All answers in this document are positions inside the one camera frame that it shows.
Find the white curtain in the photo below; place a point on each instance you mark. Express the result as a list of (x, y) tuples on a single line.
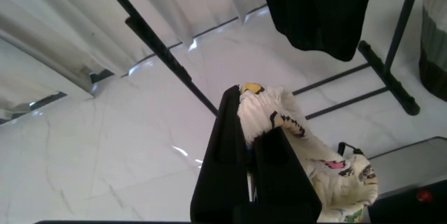
[(70, 7)]

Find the black clothes rack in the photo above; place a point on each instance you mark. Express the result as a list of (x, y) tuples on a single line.
[(157, 44)]

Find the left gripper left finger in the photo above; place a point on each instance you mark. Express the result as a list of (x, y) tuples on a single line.
[(220, 168)]

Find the white laundry basket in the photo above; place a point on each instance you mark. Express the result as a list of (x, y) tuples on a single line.
[(434, 42)]

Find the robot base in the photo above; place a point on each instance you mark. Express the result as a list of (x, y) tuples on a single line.
[(408, 168)]

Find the cream printed garment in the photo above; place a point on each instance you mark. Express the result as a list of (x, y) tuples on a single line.
[(314, 147)]

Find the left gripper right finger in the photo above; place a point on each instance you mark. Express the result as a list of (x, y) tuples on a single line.
[(279, 182)]

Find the black garment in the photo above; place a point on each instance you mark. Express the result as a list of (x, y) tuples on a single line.
[(314, 7)]

